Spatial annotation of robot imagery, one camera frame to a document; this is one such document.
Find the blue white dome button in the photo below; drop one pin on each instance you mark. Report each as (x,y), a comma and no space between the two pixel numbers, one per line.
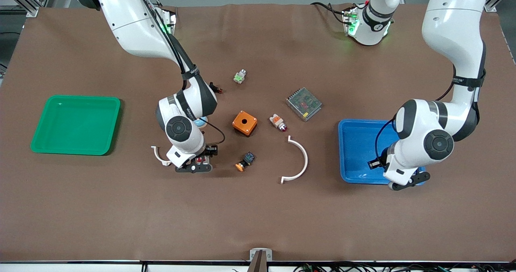
(200,122)

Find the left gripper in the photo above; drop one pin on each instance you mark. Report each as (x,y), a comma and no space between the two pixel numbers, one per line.
(376,164)

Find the orange black push button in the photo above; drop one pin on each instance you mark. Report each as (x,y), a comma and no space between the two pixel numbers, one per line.
(245,161)

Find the grey metal table bracket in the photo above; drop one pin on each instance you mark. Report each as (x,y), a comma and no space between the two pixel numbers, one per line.
(261,256)

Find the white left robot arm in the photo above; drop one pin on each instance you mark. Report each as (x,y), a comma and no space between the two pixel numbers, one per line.
(451,22)

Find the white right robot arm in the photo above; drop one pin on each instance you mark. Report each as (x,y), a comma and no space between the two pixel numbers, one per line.
(133,26)

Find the metal mesh power supply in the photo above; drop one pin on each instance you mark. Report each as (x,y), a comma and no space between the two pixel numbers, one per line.
(304,104)

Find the green plastic tray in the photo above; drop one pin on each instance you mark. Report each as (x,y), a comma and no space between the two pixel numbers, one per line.
(74,125)

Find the green push button switch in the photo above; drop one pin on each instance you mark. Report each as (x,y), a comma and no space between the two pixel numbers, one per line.
(240,76)

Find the black cylindrical capacitor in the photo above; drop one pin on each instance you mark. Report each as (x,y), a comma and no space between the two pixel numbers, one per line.
(373,165)

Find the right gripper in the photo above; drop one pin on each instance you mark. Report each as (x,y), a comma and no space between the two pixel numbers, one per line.
(210,150)

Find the grey circuit breaker red lever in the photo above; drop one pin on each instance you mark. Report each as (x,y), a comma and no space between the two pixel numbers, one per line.
(202,160)

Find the blue plastic tray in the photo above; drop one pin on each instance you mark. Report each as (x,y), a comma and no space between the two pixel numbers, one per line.
(356,151)

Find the small black red connector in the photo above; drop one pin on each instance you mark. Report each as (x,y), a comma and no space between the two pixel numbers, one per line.
(218,89)

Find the orange button box with hole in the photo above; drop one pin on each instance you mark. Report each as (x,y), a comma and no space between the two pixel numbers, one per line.
(244,123)

